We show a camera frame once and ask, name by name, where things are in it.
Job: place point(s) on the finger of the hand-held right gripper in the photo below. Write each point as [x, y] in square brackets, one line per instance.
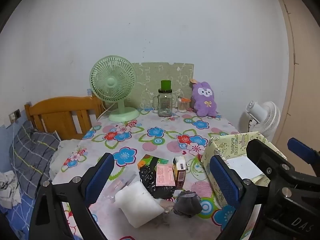
[265, 157]
[298, 146]

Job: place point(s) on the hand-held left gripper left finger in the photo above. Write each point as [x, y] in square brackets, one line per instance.
[100, 177]

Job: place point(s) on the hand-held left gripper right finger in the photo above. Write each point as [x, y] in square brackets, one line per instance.
[223, 180]

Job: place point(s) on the clear plastic packaging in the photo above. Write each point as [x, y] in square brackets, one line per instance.
[117, 185]

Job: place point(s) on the yellow-green patterned storage box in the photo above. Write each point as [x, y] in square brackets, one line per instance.
[233, 142]

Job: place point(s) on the yellow cartoon tissue pack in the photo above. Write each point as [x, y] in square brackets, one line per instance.
[180, 177]

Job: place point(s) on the white foam block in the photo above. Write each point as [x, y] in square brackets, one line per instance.
[137, 202]

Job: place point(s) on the grey sock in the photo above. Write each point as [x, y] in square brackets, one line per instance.
[186, 205]

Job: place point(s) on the black plastic bag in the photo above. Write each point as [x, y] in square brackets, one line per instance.
[147, 180]

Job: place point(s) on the green orange tissue pack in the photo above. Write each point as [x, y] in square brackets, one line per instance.
[146, 159]

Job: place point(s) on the pink packet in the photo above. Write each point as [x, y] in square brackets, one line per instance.
[165, 176]

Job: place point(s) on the white fan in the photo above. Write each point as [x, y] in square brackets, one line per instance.
[268, 120]

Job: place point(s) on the beige door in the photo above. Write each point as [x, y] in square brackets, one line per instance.
[300, 80]

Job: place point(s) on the grey plaid pillow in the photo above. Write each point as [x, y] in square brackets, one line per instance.
[32, 152]

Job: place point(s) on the floral tablecloth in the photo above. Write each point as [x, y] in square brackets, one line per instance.
[162, 130]

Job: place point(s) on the purple plush bunny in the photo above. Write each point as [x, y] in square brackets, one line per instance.
[203, 102]

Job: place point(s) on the cotton swab container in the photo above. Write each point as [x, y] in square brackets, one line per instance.
[183, 106]

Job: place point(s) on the wooden bed headboard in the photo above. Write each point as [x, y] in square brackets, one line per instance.
[57, 105]

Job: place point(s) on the blue checked bedsheet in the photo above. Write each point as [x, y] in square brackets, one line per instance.
[17, 217]

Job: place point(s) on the white crumpled cloth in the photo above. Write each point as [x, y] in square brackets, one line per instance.
[8, 190]

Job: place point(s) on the glass jar mug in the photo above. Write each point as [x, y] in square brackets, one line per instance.
[165, 105]

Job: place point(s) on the green desk fan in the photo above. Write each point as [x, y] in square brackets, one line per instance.
[112, 82]

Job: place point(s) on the green plastic cup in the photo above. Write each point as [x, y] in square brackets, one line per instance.
[166, 85]

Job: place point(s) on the green patterned board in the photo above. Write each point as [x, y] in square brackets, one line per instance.
[155, 75]

